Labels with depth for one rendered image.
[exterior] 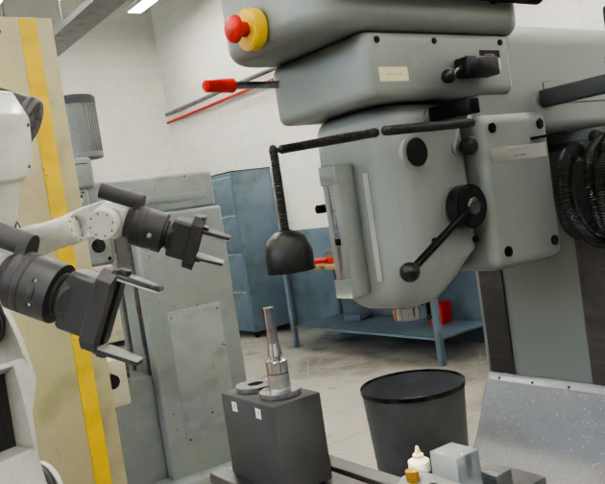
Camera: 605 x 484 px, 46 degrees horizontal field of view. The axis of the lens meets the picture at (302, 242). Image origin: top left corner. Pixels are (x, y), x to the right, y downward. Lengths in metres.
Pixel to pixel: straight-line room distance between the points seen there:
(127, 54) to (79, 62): 0.76
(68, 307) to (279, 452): 0.62
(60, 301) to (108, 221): 0.51
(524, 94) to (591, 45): 0.24
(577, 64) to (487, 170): 0.35
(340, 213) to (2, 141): 0.61
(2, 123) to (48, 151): 1.38
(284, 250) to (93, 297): 0.27
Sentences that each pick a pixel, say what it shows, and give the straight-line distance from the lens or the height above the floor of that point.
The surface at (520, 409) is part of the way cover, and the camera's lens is 1.57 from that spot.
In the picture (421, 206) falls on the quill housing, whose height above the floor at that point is 1.47.
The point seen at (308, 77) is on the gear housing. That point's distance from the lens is 1.15.
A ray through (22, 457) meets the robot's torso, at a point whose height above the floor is 1.12.
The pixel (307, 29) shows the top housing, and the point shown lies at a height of 1.73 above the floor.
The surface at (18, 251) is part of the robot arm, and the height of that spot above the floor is 1.49.
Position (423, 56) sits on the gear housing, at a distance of 1.13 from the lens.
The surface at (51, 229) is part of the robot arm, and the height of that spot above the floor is 1.52.
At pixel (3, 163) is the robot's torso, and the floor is 1.64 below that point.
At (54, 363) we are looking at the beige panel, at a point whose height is 1.07.
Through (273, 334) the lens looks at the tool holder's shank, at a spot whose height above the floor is 1.24.
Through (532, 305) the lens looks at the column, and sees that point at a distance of 1.52.
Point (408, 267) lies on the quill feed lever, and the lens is 1.03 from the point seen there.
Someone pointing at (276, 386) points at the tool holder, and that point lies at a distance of 1.51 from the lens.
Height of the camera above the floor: 1.50
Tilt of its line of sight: 3 degrees down
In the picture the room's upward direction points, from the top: 8 degrees counter-clockwise
